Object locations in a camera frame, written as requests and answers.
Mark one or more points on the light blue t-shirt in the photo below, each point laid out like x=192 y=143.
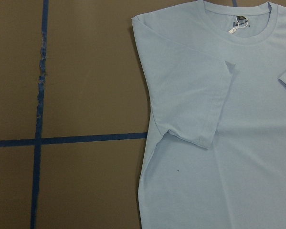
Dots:
x=215 y=155

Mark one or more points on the brown paper table cover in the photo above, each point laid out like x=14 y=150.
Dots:
x=74 y=112

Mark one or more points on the white hang tag on collar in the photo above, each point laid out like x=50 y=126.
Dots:
x=235 y=28

